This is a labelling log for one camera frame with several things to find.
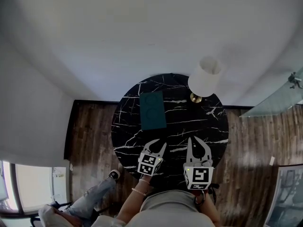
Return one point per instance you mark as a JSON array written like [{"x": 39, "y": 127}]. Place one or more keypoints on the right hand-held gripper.
[{"x": 198, "y": 176}]

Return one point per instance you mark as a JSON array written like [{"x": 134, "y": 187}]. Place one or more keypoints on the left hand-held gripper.
[{"x": 149, "y": 165}]

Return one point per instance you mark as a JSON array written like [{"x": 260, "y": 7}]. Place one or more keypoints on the teal container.
[{"x": 156, "y": 119}]

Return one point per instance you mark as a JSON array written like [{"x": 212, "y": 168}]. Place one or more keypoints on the person's right forearm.
[{"x": 211, "y": 213}]

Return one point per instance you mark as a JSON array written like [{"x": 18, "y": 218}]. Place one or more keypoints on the person's left forearm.
[{"x": 136, "y": 198}]

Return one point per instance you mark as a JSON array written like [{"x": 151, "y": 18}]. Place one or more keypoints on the black wrist band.
[{"x": 200, "y": 203}]

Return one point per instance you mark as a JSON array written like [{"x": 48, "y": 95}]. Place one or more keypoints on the person's grey shirt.
[{"x": 170, "y": 209}]

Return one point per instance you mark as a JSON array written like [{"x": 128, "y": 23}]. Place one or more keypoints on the white shade table lamp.
[{"x": 203, "y": 80}]

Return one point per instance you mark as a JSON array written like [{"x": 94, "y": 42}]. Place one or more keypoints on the white paper slip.
[{"x": 272, "y": 160}]

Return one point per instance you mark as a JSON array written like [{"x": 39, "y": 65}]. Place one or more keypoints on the black baseboard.
[{"x": 94, "y": 101}]

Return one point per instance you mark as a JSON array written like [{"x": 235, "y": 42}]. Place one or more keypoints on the glass panel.
[{"x": 277, "y": 100}]

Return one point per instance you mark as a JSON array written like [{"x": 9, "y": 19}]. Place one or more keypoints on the framed picture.
[{"x": 287, "y": 197}]

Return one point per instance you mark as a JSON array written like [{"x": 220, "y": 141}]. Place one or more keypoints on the black chair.
[{"x": 62, "y": 204}]

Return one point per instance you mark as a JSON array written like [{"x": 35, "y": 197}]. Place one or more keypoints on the metal clamp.
[{"x": 295, "y": 80}]

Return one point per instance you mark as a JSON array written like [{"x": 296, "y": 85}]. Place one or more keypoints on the window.
[{"x": 33, "y": 185}]

